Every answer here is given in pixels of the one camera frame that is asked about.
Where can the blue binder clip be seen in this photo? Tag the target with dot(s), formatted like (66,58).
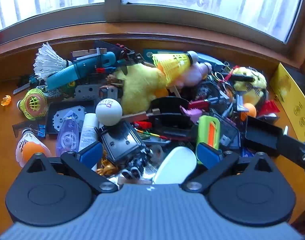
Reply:
(42,131)

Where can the white nozzle tube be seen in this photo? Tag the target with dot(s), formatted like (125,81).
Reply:
(285,130)

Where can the red blue toy part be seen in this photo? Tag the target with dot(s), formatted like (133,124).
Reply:
(100,70)

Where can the black flat box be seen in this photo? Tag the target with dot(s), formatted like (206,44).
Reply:
(110,46)

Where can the grey perforated plastic block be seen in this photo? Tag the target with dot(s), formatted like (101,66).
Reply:
(86,92)

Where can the grey studded plate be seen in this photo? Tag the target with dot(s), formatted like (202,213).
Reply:
(55,93)

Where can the dark teal box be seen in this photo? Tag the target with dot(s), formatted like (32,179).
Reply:
(148,55)

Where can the black curved case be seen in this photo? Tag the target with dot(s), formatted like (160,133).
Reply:
(167,103)

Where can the white feather shuttlecock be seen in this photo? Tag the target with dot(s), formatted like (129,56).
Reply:
(48,61)

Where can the white tube bottle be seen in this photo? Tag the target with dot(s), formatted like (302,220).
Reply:
(88,130)

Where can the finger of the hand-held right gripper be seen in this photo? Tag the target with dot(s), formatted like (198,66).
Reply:
(292,147)

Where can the red plastic piece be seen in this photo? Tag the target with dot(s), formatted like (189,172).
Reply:
(268,108)

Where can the pink plastic piece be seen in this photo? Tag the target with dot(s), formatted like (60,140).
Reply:
(192,115)

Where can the wooden stick piece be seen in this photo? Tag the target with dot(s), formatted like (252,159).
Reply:
(137,116)

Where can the white plastic shuttlecock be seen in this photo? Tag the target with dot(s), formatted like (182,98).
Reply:
(21,145)

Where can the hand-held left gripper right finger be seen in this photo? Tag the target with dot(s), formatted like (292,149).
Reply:
(208,153)

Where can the grey metal bar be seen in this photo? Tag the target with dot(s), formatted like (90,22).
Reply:
(21,88)

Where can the gold foil wrapper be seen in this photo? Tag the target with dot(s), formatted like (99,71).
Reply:
(106,168)

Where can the yellow green nylon shuttlecock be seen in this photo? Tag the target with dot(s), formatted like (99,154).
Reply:
(35,103)

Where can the large yellow plush toy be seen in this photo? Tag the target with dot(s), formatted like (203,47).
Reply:
(140,85)

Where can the green orange utility knife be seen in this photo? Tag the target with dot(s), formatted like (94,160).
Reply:
(203,130)

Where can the yellow cardboard box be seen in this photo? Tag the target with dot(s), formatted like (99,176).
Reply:
(292,100)

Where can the brown round motor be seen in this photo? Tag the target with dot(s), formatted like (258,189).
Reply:
(108,93)

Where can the pink plush toy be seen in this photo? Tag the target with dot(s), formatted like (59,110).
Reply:
(195,73)

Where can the black rectangular box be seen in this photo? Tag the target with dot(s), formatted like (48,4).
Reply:
(262,135)

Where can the white oval case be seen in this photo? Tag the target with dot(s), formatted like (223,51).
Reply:
(175,165)

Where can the blue grey oval case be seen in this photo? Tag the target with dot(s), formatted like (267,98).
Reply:
(212,61)

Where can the wooden desktop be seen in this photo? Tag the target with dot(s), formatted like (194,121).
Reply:
(5,130)

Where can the purple correction tape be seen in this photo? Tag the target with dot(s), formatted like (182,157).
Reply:
(67,137)

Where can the white ping pong ball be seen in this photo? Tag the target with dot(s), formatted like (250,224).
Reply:
(108,112)

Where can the orange plastic piece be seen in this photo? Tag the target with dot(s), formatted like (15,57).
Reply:
(6,100)

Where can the window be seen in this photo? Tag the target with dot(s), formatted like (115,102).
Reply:
(112,5)

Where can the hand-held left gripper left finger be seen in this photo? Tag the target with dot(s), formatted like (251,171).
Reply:
(90,152)

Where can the wooden window sill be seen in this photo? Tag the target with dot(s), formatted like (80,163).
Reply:
(142,28)

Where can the notched wooden block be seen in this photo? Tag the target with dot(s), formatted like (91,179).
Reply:
(80,53)

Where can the grey perforated plate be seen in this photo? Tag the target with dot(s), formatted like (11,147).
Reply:
(67,112)

